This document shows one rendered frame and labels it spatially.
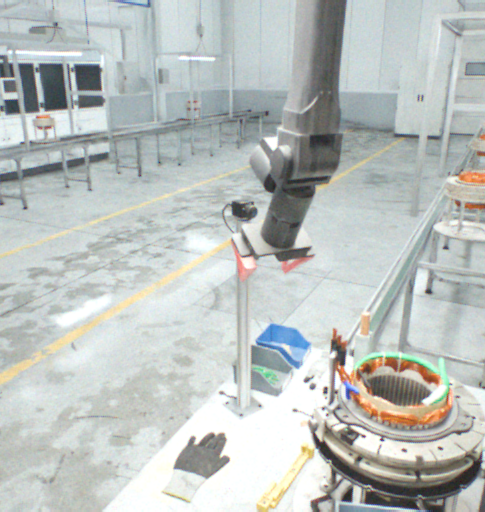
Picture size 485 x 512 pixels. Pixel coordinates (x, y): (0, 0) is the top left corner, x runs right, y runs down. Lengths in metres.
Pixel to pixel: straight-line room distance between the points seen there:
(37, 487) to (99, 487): 0.27
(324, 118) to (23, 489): 2.19
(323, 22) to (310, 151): 0.15
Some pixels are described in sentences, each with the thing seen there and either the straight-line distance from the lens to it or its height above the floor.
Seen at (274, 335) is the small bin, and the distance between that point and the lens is 1.79.
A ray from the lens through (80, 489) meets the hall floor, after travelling 2.46.
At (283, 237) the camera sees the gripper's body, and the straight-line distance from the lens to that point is 0.74.
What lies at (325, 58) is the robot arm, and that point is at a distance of 0.64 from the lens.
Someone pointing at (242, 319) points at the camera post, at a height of 1.08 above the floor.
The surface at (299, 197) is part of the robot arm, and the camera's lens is 0.69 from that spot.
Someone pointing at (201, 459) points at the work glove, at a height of 0.80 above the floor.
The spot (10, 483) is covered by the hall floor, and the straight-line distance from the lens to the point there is 2.59.
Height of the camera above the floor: 1.70
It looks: 21 degrees down
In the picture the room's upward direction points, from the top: straight up
